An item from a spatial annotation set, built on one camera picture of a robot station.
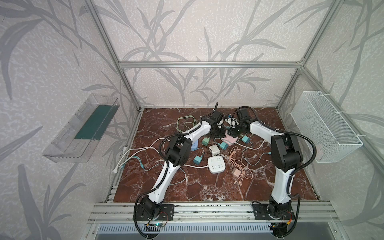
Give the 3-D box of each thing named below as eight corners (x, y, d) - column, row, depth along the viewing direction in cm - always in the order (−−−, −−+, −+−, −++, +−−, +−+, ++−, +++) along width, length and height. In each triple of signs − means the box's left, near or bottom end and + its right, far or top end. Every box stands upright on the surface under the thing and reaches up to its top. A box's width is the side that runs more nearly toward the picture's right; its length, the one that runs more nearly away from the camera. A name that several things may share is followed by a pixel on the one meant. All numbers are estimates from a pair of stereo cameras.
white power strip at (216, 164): (208, 173, 88) (208, 171, 86) (207, 157, 95) (207, 155, 92) (225, 173, 88) (226, 171, 86) (223, 157, 95) (224, 155, 92)
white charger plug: (212, 156, 95) (213, 154, 93) (209, 148, 99) (209, 146, 97) (220, 153, 96) (220, 151, 94) (216, 145, 100) (216, 143, 98)
